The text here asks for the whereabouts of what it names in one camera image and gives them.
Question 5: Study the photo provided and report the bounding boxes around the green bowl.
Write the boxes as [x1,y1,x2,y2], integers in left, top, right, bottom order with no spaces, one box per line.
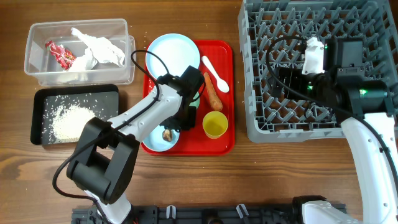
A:
[190,92,200,109]

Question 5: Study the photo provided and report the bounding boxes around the brown food scrap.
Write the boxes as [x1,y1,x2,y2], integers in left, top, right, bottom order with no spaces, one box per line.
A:
[162,129,173,142]

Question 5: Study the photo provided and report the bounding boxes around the yellow plastic cup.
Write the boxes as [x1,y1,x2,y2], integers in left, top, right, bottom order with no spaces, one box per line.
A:
[202,111,229,139]

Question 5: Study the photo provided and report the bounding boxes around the small light blue bowl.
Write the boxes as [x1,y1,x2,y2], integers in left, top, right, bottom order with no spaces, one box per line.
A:
[143,126,180,152]

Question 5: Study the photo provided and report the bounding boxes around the white paper napkin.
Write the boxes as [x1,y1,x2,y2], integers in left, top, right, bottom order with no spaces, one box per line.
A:
[68,27,125,72]

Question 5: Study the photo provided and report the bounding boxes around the white rice grains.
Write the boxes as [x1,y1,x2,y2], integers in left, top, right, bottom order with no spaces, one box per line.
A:
[40,91,119,145]

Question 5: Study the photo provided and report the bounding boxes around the red snack wrapper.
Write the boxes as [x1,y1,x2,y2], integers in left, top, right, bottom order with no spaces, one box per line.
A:
[45,40,76,70]

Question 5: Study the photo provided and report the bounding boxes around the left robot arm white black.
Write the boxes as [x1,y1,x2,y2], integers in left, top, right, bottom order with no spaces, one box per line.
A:
[67,66,205,223]

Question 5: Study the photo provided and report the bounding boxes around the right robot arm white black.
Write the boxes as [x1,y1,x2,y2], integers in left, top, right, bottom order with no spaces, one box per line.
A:
[269,37,397,223]

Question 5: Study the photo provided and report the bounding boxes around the grey dishwasher rack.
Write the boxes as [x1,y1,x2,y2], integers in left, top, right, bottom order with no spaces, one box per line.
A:
[238,0,397,143]

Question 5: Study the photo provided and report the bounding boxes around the clear plastic waste bin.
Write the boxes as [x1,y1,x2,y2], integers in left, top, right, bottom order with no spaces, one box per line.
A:
[24,19,135,86]

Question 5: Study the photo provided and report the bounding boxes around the black waste tray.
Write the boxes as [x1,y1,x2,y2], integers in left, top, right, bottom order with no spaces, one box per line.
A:
[30,84,119,146]

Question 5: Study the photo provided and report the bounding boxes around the red serving tray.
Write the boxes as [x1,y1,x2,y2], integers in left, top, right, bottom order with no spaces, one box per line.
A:
[141,40,235,156]

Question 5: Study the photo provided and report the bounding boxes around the orange carrot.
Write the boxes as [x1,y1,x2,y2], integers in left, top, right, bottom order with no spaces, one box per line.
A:
[203,72,223,111]

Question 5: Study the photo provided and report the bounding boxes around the white plastic spoon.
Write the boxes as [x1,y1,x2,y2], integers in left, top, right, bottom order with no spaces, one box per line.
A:
[201,55,229,93]

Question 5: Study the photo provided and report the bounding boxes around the large light blue plate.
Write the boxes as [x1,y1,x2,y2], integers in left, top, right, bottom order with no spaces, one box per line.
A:
[146,34,200,80]

